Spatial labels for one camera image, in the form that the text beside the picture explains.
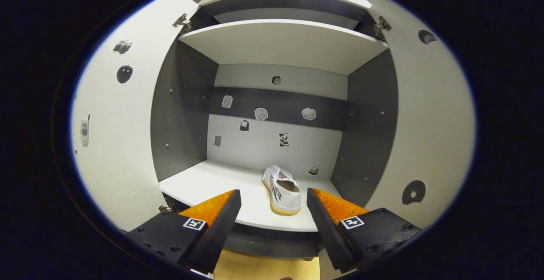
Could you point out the white shoe cabinet door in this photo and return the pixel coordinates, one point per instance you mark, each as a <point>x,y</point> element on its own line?
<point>123,152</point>
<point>429,135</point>

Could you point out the white canvas shoe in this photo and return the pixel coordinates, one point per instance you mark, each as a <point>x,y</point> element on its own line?
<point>287,193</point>

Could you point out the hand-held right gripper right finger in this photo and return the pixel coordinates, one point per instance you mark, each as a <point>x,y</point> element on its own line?
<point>325,229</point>

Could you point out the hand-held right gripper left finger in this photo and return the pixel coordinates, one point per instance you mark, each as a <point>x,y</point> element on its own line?
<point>221,229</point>

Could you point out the white grey shoe cabinet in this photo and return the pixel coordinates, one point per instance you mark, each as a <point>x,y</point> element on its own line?
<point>280,46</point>

